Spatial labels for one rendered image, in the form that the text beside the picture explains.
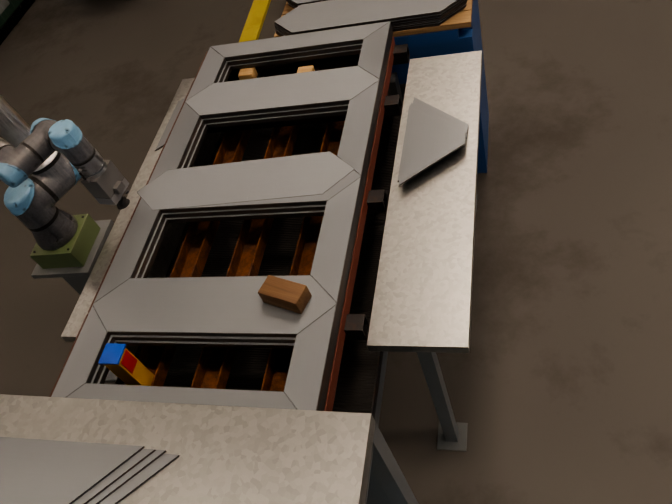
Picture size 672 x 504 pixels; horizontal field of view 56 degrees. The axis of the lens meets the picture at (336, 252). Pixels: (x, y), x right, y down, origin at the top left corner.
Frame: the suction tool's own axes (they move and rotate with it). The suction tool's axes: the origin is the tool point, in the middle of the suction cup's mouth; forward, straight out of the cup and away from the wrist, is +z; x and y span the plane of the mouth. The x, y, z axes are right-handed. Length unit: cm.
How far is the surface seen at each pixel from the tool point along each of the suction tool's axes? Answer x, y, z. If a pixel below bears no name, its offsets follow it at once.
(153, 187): 3.2, 15.2, 10.2
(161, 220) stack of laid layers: -5.3, 3.5, 12.0
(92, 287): 23.1, -15.4, 27.8
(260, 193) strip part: -37.0, 15.7, 10.7
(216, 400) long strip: -52, -50, 9
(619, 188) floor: -138, 102, 101
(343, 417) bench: -92, -54, -9
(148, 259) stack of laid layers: -7.4, -10.7, 12.9
